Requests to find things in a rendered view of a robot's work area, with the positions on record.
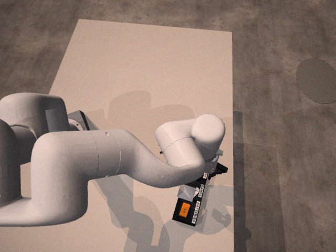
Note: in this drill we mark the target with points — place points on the black three-compartment bin rack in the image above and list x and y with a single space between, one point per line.
193 211

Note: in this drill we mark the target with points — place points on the orange nine-volt battery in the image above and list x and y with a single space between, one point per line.
184 210

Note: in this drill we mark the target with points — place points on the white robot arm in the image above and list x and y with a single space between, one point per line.
64 157

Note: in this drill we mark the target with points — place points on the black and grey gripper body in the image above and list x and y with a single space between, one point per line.
211 166

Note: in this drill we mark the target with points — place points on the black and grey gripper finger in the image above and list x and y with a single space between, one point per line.
219 170

